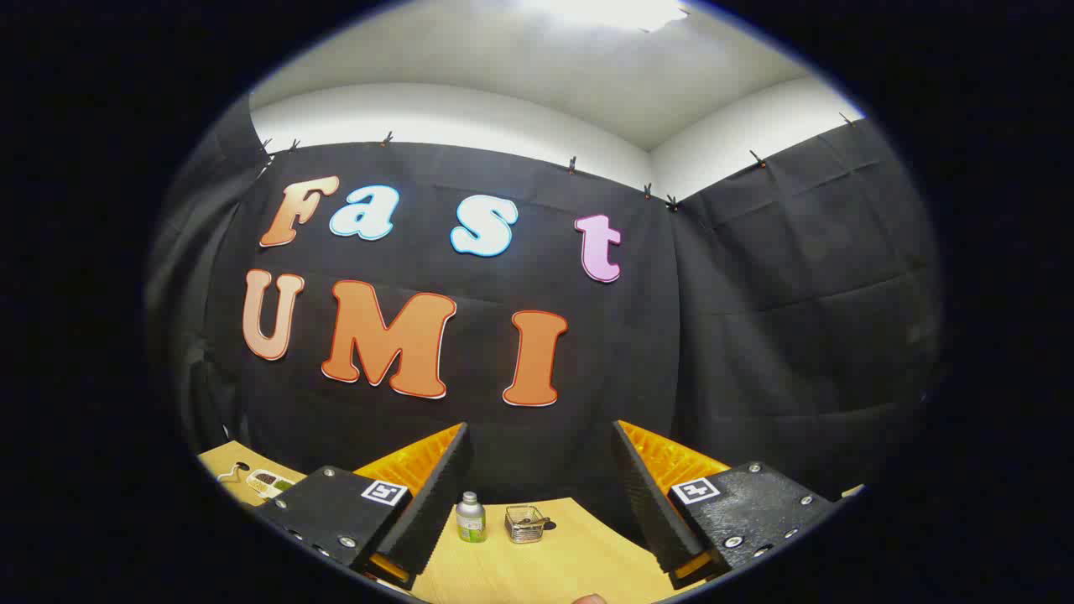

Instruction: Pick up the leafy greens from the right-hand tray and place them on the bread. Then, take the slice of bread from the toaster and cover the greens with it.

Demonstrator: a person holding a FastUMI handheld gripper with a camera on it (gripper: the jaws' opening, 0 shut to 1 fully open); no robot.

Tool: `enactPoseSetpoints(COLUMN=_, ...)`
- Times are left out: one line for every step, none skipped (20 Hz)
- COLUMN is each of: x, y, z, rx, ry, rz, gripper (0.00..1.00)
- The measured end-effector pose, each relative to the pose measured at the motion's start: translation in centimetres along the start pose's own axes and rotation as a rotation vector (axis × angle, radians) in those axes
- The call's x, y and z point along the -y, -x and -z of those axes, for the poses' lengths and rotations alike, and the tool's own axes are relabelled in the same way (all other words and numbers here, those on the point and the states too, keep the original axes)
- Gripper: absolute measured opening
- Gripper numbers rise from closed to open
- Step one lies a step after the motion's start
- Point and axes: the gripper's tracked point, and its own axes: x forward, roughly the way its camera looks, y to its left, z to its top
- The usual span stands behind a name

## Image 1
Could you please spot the white divided dish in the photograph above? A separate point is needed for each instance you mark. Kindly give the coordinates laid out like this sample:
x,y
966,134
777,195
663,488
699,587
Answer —
x,y
267,481

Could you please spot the silver bottle with green label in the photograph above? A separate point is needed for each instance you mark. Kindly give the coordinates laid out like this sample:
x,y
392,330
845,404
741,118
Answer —
x,y
471,520

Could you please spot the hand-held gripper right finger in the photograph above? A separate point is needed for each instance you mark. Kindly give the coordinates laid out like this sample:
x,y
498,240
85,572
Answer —
x,y
650,503

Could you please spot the row of black clips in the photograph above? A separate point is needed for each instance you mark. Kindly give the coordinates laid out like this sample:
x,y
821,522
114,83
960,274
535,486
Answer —
x,y
572,164

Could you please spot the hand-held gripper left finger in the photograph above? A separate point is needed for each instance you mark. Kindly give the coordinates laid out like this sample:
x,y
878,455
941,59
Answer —
x,y
436,503

